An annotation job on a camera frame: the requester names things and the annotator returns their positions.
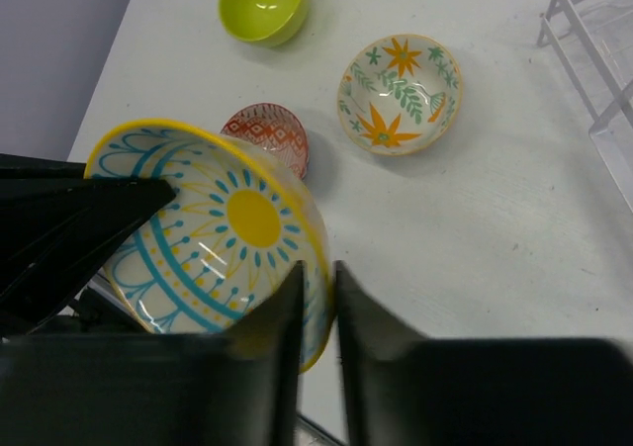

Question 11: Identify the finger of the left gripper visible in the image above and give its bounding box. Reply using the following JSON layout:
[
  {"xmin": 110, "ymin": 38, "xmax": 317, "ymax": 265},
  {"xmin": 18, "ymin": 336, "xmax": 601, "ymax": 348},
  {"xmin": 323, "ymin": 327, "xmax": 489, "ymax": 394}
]
[{"xmin": 1, "ymin": 154, "xmax": 176, "ymax": 335}]

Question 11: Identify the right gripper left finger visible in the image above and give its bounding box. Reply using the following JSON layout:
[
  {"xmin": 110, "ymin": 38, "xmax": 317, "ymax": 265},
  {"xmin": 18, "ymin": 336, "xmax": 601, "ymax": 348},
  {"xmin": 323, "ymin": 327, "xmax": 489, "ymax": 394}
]
[{"xmin": 1, "ymin": 263, "xmax": 305, "ymax": 445}]

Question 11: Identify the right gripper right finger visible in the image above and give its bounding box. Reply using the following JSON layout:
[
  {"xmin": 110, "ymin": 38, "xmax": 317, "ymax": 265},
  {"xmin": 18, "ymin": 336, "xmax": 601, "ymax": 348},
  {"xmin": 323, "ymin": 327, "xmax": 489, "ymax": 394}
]
[{"xmin": 334, "ymin": 262, "xmax": 632, "ymax": 445}]

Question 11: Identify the blue yellow sun bowl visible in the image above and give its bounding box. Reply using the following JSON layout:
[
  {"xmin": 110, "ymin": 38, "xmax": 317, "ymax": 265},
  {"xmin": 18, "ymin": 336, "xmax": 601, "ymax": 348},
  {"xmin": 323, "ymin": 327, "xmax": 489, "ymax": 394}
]
[{"xmin": 84, "ymin": 119, "xmax": 333, "ymax": 371}]

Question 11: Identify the red patterned glass bowl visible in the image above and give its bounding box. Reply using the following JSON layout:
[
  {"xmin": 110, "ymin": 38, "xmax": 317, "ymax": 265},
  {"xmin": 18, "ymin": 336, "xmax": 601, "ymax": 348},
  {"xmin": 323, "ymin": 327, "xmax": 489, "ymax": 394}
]
[{"xmin": 222, "ymin": 103, "xmax": 310, "ymax": 179}]

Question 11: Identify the white floral pattern bowl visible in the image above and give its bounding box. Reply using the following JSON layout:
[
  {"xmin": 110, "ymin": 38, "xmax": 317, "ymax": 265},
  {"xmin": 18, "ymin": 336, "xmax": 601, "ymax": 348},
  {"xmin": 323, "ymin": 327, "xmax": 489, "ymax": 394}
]
[{"xmin": 336, "ymin": 34, "xmax": 464, "ymax": 156}]

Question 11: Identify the lime green bowl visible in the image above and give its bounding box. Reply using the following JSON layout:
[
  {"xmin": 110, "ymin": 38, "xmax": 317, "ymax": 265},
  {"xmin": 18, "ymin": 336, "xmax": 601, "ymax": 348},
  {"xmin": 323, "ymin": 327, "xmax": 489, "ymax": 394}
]
[{"xmin": 218, "ymin": 0, "xmax": 309, "ymax": 47}]

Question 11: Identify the white wire dish rack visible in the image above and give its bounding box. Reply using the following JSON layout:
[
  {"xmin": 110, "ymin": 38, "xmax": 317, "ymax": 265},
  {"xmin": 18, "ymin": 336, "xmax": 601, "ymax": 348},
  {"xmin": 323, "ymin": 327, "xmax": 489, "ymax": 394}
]
[{"xmin": 536, "ymin": 0, "xmax": 632, "ymax": 206}]

